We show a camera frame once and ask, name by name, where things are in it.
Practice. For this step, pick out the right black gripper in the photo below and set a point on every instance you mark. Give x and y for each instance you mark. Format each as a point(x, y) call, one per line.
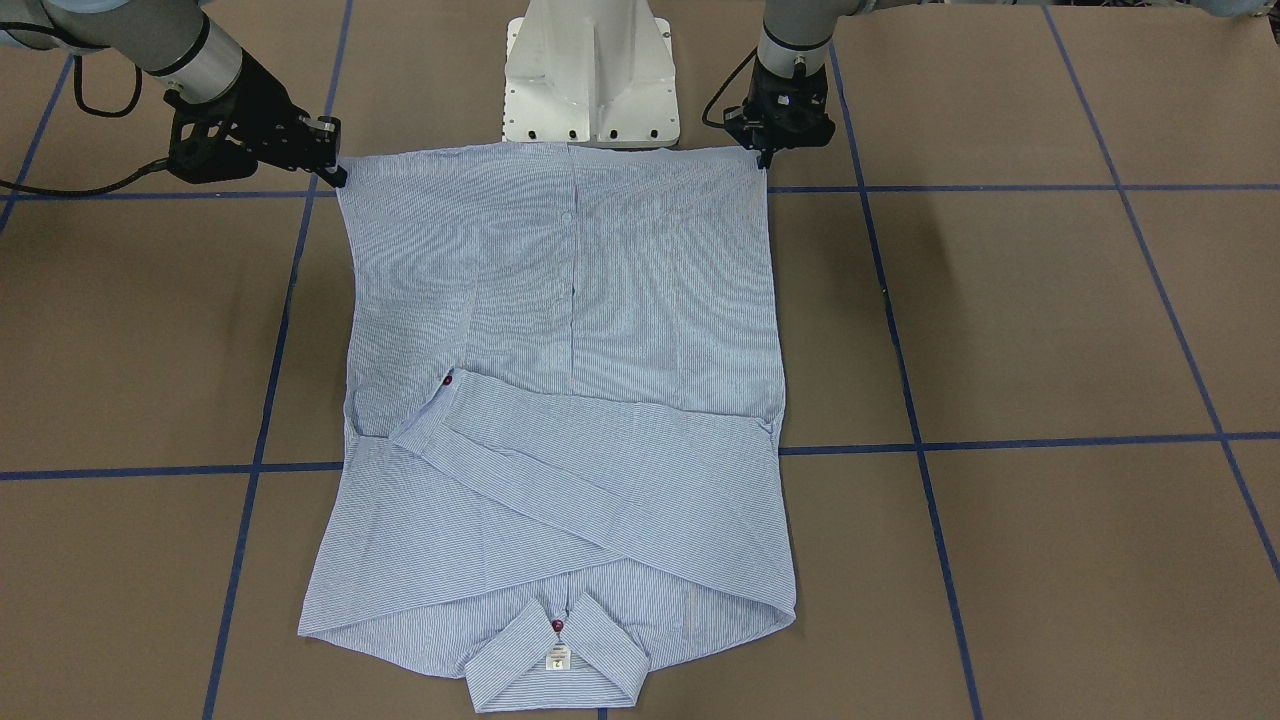
point(258, 100)

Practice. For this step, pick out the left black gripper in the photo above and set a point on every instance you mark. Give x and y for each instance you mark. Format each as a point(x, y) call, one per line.
point(768, 149)

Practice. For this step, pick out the light blue striped dress shirt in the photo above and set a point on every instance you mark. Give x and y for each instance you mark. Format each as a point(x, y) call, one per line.
point(564, 398)

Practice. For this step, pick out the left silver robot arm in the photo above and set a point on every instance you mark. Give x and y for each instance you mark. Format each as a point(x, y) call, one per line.
point(800, 30)

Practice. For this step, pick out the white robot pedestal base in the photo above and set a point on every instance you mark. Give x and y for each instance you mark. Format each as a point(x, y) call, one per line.
point(592, 73)

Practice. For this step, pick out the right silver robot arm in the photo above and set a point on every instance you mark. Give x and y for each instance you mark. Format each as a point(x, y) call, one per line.
point(174, 42)

